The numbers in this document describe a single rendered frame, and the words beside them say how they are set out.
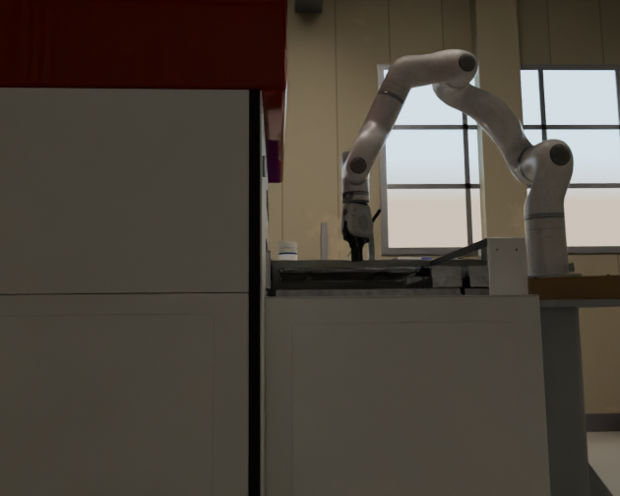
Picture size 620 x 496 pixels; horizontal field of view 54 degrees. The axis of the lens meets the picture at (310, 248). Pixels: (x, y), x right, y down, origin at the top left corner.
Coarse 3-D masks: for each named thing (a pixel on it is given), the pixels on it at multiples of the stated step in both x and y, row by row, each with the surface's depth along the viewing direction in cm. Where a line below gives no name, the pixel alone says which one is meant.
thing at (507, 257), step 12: (492, 240) 146; (504, 240) 146; (516, 240) 146; (492, 252) 146; (504, 252) 146; (516, 252) 146; (492, 264) 145; (504, 264) 145; (516, 264) 145; (492, 276) 145; (504, 276) 145; (516, 276) 145; (492, 288) 144; (504, 288) 145; (516, 288) 145
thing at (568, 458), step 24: (552, 312) 182; (576, 312) 183; (552, 336) 181; (576, 336) 182; (552, 360) 180; (576, 360) 181; (552, 384) 180; (576, 384) 180; (552, 408) 179; (576, 408) 178; (552, 432) 178; (576, 432) 177; (552, 456) 178; (576, 456) 176; (552, 480) 177; (576, 480) 176; (600, 480) 182
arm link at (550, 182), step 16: (544, 144) 183; (560, 144) 182; (528, 160) 188; (544, 160) 182; (560, 160) 181; (528, 176) 192; (544, 176) 183; (560, 176) 183; (544, 192) 186; (560, 192) 186; (528, 208) 190; (544, 208) 186; (560, 208) 187
